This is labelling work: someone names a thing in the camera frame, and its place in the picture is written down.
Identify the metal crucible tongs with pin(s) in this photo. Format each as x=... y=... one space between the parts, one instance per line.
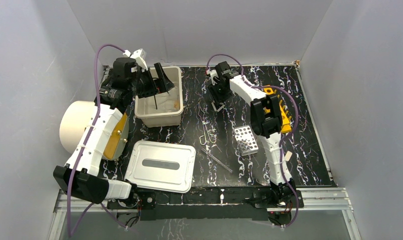
x=207 y=136

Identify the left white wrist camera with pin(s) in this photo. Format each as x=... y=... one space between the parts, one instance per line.
x=139 y=56

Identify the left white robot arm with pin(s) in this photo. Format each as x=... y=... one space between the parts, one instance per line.
x=101 y=128

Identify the white clay triangle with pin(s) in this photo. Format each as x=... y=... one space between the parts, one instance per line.
x=218 y=106

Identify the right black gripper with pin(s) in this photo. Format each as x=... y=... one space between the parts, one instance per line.
x=216 y=97

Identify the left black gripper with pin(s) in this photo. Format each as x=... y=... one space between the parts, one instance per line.
x=151 y=81

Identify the beige plastic bin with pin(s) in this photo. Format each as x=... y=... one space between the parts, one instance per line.
x=164 y=109

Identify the metal perforated tube rack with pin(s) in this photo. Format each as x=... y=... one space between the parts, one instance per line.
x=246 y=140

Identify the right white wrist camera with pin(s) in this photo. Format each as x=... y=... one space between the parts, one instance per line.
x=213 y=76

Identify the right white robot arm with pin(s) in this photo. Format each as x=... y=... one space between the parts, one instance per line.
x=266 y=122

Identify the yellow test tube rack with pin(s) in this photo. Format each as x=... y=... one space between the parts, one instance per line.
x=286 y=119

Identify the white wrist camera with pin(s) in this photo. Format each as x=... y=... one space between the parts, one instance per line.
x=213 y=76
x=139 y=56

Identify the white cylindrical centrifuge drum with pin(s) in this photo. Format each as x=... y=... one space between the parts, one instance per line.
x=74 y=123

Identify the white bin lid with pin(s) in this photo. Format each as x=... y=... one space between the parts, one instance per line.
x=161 y=166

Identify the black wire tripod stand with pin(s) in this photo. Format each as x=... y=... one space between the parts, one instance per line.
x=160 y=100

